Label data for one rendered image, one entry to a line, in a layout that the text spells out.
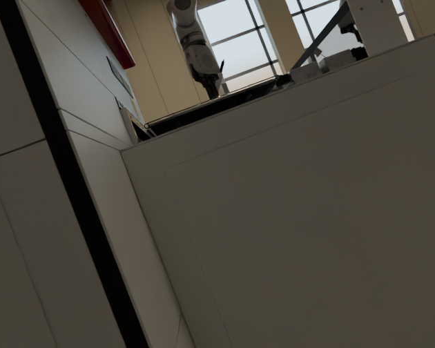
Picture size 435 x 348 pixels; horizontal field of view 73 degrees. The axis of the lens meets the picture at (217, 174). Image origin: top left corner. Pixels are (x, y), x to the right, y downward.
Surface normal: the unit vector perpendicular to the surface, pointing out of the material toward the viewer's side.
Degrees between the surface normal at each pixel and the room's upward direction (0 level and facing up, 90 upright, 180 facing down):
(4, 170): 90
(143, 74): 90
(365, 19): 90
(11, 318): 90
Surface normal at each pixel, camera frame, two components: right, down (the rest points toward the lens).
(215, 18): 0.04, -0.02
